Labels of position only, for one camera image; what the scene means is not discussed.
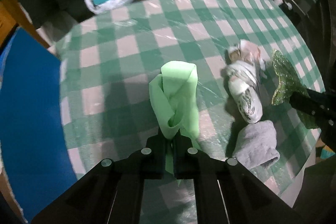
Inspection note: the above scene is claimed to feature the white plastic bag under box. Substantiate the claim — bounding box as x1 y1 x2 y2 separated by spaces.
84 0 134 15

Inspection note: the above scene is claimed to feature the light green cloth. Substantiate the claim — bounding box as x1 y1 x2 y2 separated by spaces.
148 61 202 187

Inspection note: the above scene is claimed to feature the green checkered tablecloth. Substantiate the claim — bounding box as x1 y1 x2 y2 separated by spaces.
56 0 324 196

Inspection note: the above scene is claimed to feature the green glitter fabric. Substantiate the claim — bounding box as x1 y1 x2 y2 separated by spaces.
270 49 320 130

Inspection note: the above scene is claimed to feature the blue-rimmed cardboard box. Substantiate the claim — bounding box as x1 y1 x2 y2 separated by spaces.
1 28 77 222

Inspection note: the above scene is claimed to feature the small grey cloth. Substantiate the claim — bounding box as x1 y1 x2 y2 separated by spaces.
232 120 280 169

